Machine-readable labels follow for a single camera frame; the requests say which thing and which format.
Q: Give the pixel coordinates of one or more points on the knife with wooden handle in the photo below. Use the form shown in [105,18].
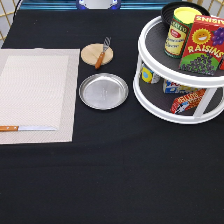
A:
[26,128]

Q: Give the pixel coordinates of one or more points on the white blue yellow box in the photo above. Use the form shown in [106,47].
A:
[172,87]

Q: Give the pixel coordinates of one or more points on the round silver metal plate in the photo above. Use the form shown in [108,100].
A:
[103,91]

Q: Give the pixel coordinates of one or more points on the beige woven placemat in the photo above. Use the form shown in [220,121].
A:
[38,88]

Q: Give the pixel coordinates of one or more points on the fork with wooden handle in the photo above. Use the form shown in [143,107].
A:
[106,45]

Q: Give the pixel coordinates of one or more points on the round wooden coaster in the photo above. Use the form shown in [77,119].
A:
[91,52]

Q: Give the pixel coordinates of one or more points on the small yellow blue carton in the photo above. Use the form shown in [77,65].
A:
[148,75]

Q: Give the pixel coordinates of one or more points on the black bowl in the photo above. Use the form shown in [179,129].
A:
[168,10]

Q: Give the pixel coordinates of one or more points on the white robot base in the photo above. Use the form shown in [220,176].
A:
[98,4]

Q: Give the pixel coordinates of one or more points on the yellow-lidded parmesan can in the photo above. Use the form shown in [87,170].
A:
[181,23]

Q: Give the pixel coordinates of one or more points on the white two-tier turntable rack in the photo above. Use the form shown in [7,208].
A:
[151,53]

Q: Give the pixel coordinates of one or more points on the red cookie box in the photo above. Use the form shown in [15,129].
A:
[187,101]

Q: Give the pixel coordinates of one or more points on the red raisins box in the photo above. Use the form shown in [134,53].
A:
[204,49]

